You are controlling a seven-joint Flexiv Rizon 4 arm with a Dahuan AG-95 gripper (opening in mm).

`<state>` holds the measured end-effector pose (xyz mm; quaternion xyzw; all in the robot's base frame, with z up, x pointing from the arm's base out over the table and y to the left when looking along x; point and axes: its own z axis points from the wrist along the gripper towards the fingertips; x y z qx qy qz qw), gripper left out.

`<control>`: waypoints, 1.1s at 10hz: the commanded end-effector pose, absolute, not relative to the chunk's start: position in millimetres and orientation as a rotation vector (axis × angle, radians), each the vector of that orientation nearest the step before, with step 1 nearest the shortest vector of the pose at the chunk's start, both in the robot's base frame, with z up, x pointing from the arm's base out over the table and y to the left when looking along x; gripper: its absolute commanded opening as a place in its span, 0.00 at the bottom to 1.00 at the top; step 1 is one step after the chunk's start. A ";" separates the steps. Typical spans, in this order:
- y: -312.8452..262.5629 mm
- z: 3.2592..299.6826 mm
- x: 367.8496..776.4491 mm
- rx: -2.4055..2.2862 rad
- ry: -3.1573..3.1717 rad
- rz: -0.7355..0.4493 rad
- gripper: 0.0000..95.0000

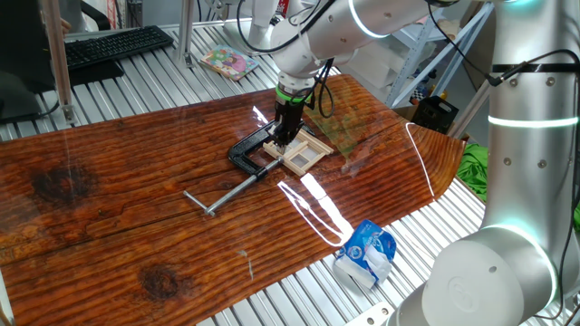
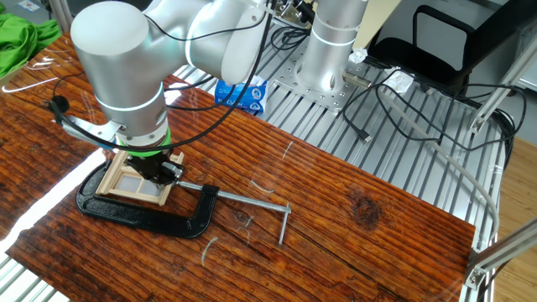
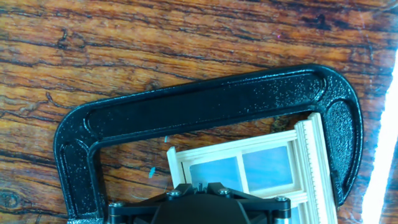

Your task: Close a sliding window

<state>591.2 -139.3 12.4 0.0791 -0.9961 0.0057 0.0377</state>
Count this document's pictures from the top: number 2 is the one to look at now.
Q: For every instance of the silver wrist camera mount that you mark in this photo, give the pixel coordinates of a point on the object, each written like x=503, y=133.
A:
x=90, y=128

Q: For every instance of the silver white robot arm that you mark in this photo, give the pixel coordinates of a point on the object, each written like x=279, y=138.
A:
x=126, y=63

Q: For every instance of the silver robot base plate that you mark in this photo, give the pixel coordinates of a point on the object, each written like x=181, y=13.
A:
x=293, y=84

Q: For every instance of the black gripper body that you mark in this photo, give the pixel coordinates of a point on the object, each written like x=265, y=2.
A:
x=149, y=163

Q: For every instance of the black C-clamp with steel screw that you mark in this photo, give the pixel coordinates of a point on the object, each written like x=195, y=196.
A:
x=138, y=218

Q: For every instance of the glossy wood grain mat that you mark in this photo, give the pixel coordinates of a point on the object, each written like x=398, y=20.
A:
x=293, y=189

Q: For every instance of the blue tissue pack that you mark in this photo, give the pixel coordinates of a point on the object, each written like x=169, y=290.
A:
x=247, y=98

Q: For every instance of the miniature wooden sliding window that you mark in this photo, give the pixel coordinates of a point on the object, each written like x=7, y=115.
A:
x=126, y=182

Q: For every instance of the aluminium frame strut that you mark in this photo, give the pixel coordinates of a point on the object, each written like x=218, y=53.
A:
x=503, y=247
x=503, y=86

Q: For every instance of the green cloth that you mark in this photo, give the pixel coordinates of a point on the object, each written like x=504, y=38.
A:
x=21, y=42

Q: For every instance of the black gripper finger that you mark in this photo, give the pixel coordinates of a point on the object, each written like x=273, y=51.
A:
x=173, y=171
x=153, y=179

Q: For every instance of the black office chair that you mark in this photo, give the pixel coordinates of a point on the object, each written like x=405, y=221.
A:
x=482, y=33

